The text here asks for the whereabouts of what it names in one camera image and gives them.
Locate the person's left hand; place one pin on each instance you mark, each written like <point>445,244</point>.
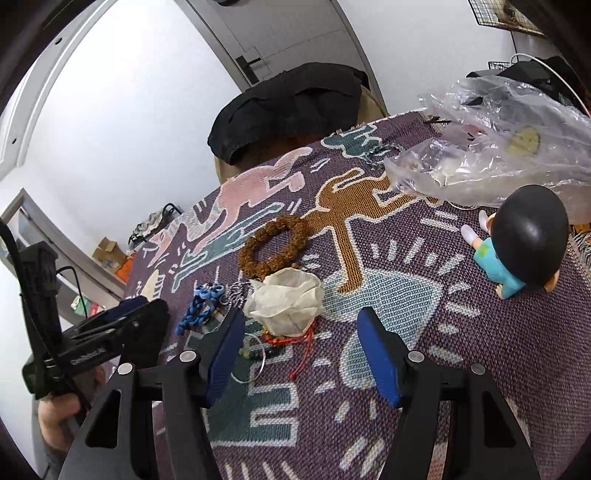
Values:
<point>57,415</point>

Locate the grey door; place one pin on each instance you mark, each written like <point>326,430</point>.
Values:
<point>277,27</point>

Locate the black-haired toy figurine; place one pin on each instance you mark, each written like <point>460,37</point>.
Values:
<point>531,230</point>

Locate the clear plastic bag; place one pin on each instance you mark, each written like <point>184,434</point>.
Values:
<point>485,152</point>

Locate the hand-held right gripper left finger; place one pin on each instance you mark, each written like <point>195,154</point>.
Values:
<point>226,355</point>

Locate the black hair clip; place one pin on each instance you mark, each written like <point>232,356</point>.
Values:
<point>437,121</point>

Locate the black bag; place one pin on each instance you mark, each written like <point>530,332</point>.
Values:
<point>540,74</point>

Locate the black shoe rack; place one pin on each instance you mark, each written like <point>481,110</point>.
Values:
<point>152,226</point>

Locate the orange box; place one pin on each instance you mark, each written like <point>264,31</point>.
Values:
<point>124,271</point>

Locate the grey shelf cabinet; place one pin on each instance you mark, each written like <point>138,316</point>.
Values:
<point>69,241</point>

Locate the cardboard box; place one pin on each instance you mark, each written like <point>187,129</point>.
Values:
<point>108,253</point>

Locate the beige chair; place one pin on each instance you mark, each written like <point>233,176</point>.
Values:
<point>226,173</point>

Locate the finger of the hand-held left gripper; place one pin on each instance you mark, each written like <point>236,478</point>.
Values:
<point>134,307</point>
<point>143,327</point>

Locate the printed purple blanket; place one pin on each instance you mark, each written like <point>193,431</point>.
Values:
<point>461,369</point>

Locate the white cloth pouch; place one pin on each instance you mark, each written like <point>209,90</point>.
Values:
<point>286,304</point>

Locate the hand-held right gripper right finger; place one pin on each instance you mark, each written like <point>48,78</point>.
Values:
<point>378,355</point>

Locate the silver bangle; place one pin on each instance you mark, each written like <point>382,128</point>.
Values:
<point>263,364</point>

